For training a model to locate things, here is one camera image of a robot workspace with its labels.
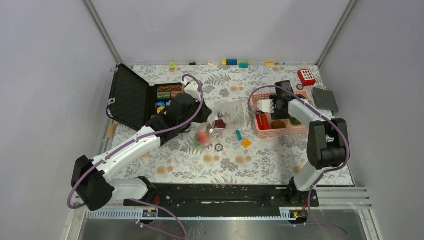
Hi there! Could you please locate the dark grey baseplate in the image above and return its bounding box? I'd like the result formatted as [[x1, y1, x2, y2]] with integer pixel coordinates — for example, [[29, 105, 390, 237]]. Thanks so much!
[[312, 87, 339, 113]]

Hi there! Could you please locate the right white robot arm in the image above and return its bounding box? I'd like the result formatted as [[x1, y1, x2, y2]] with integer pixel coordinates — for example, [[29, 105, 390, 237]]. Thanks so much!
[[273, 81, 350, 206]]

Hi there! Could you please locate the orange square brick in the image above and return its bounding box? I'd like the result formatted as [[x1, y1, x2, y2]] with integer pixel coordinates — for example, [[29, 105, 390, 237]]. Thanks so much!
[[241, 138, 252, 149]]

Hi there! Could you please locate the blue brick at wall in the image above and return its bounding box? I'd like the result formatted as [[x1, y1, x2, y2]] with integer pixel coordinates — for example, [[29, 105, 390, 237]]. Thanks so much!
[[225, 59, 238, 66]]

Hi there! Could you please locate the black open case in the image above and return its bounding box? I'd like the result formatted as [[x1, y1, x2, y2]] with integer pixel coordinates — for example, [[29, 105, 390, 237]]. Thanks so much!
[[106, 63, 184, 131]]

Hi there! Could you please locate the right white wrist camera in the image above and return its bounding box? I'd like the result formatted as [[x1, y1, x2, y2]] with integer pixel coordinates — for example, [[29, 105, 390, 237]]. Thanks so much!
[[256, 99, 275, 114]]

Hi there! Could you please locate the teal small brick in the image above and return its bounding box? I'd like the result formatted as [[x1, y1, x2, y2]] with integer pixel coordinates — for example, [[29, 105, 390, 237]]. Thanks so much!
[[235, 130, 243, 141]]

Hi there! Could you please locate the dark red eggplant toy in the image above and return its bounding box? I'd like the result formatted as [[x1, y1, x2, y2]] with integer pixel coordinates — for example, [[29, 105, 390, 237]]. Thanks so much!
[[213, 119, 227, 129]]

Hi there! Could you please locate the brown kiwi toy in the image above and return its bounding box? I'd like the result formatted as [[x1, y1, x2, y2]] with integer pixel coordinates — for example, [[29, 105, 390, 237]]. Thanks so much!
[[271, 120, 287, 130]]

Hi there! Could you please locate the red grid block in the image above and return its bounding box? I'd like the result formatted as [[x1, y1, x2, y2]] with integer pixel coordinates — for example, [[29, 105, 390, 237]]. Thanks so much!
[[297, 68, 317, 87]]

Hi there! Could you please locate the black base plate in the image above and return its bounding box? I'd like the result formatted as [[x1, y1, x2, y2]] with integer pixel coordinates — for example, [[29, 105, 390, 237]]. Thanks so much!
[[141, 183, 320, 218]]

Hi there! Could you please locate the red chili toy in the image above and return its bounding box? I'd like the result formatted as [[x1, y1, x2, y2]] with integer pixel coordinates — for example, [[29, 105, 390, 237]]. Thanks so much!
[[255, 114, 263, 131]]

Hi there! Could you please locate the peach toy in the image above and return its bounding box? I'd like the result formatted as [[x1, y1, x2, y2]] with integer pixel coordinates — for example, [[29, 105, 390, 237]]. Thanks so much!
[[194, 132, 211, 147]]

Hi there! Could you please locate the orange carrot toy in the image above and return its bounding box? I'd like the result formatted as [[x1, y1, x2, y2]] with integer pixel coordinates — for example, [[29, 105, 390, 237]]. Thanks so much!
[[260, 113, 272, 131]]

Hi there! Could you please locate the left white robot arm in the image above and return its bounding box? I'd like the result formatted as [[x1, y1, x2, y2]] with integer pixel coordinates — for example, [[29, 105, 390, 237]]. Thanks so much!
[[66, 91, 212, 211]]

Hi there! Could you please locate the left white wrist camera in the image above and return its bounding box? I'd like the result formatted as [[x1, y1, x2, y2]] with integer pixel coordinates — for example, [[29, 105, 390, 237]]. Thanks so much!
[[181, 78, 203, 101]]

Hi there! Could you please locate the wooden block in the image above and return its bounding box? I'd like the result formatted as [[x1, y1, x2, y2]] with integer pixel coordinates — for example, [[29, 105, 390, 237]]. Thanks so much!
[[106, 123, 117, 139]]

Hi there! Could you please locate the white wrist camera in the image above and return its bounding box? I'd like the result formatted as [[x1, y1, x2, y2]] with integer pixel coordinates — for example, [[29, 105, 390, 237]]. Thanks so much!
[[256, 99, 275, 114], [181, 78, 203, 101]]

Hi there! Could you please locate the pink plastic basket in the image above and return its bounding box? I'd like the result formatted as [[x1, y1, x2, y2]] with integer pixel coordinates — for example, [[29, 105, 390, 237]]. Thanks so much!
[[248, 92, 309, 138]]

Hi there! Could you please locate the clear zip top bag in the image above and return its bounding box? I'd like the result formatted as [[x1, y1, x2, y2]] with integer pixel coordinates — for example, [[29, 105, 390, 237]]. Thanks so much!
[[194, 99, 246, 147]]

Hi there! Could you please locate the black ring washer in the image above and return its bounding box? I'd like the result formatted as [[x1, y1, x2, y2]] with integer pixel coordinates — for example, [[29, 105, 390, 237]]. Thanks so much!
[[215, 143, 224, 152]]

